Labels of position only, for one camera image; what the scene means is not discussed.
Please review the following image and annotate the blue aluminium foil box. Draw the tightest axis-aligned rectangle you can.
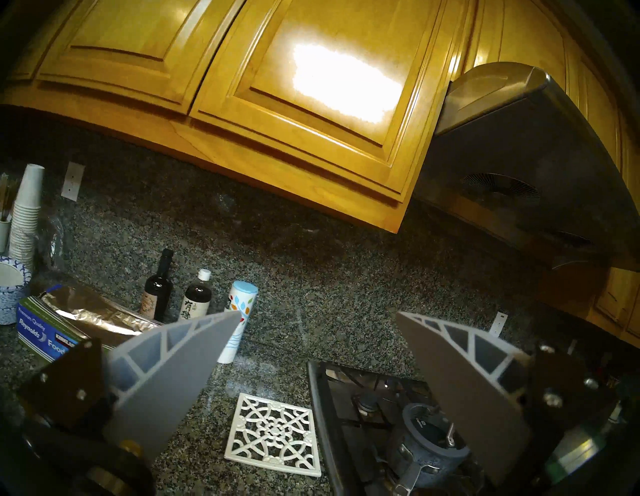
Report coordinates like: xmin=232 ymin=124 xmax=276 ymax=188
xmin=16 ymin=285 xmax=163 ymax=362

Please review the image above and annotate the white lattice trivet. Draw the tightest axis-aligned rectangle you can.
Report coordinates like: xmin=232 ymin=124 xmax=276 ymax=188
xmin=223 ymin=393 xmax=322 ymax=478

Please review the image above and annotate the bundle of wooden sticks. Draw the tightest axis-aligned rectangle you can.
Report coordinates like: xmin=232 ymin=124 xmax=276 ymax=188
xmin=0 ymin=172 xmax=21 ymax=223

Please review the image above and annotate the clear plastic bag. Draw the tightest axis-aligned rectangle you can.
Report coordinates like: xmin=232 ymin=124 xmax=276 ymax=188
xmin=40 ymin=215 xmax=66 ymax=271

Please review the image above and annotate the dark wine bottle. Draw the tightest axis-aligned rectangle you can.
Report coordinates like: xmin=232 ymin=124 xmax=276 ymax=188
xmin=139 ymin=248 xmax=175 ymax=322

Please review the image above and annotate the white paper cup stack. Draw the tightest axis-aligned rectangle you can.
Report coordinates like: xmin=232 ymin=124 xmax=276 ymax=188
xmin=9 ymin=163 xmax=46 ymax=271

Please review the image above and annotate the white salt canister blue lid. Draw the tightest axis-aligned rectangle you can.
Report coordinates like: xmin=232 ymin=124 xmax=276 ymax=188
xmin=216 ymin=280 xmax=259 ymax=365

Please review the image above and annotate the stainless range hood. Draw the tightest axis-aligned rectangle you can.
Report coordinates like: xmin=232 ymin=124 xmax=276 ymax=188
xmin=412 ymin=61 xmax=640 ymax=273

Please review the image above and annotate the stainless gas cooktop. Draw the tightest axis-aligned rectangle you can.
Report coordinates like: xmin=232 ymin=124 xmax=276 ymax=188
xmin=307 ymin=360 xmax=501 ymax=496

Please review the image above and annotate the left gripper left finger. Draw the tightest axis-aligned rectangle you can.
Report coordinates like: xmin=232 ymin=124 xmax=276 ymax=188
xmin=17 ymin=310 xmax=243 ymax=463

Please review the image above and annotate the grey speckled saucepan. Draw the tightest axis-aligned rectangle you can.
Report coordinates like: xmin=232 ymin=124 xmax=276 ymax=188
xmin=387 ymin=402 xmax=472 ymax=496

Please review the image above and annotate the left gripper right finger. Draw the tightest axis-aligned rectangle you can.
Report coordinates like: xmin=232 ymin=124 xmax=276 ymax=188
xmin=396 ymin=311 xmax=621 ymax=488

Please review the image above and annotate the grey pot lid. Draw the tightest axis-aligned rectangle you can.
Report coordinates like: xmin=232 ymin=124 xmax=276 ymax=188
xmin=401 ymin=402 xmax=472 ymax=458

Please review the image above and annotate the soy sauce bottle white cap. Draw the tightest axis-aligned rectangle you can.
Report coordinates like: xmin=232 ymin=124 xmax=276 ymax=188
xmin=178 ymin=269 xmax=213 ymax=322

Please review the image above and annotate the blue patterned paper bowl stack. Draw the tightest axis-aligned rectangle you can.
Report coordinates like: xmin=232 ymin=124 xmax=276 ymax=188
xmin=0 ymin=255 xmax=32 ymax=326

